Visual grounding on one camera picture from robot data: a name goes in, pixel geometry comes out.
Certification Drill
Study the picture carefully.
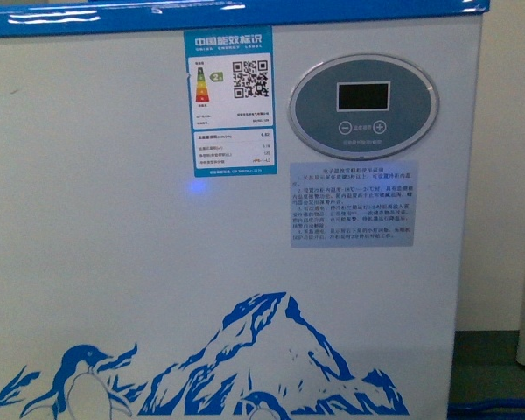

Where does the white blue chest freezer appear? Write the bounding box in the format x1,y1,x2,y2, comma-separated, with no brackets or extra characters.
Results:
0,1,490,419

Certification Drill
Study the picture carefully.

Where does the blue energy efficiency label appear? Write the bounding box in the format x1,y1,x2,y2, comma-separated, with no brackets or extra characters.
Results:
184,26,277,177

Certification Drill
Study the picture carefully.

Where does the oval grey control panel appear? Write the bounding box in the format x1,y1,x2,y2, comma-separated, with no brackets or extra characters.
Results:
289,53,439,161

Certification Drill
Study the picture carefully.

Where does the pale blue instruction sticker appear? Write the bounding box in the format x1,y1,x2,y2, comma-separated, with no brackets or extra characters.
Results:
290,161,418,249

